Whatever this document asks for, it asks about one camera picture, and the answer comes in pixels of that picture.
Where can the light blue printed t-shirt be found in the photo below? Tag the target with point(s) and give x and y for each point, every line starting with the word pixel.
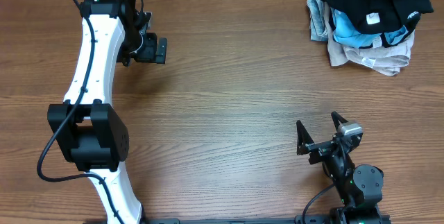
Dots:
pixel 345 33

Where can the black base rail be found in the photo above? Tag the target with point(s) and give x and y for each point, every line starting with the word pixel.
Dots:
pixel 239 220

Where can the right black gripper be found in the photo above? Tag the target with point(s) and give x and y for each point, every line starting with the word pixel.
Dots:
pixel 306 145

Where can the grey folded garment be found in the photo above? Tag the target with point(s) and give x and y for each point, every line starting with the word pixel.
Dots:
pixel 318 31

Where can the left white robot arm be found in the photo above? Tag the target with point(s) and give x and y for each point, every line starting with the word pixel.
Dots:
pixel 88 131

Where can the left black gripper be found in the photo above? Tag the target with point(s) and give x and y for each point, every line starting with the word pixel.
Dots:
pixel 161 50

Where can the beige folded garment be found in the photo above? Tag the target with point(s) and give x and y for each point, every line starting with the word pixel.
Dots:
pixel 387 61

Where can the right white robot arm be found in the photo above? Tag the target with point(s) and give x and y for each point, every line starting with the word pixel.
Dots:
pixel 359 187

